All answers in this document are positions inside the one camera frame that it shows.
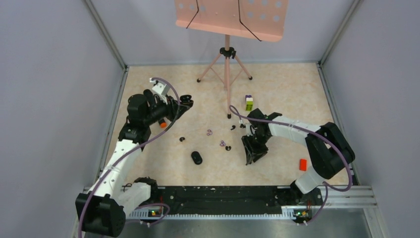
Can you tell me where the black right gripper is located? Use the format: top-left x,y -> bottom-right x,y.
242,131 -> 271,164

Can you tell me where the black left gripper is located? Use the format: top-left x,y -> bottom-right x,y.
143,93 -> 189,125

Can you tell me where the black earbud charging case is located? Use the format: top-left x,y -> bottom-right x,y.
179,94 -> 194,105

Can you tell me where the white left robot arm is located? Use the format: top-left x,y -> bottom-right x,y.
75,89 -> 194,238

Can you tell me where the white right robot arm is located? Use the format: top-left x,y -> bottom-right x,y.
241,109 -> 355,204

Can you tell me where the purple white green toy block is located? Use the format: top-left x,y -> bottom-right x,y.
245,95 -> 254,112

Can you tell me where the red rectangular block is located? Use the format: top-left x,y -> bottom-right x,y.
299,159 -> 308,171

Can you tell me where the pink music stand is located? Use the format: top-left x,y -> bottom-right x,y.
174,0 -> 289,107

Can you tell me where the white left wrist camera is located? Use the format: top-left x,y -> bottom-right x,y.
150,78 -> 170,101

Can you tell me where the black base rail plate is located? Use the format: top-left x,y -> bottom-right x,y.
150,186 -> 308,215

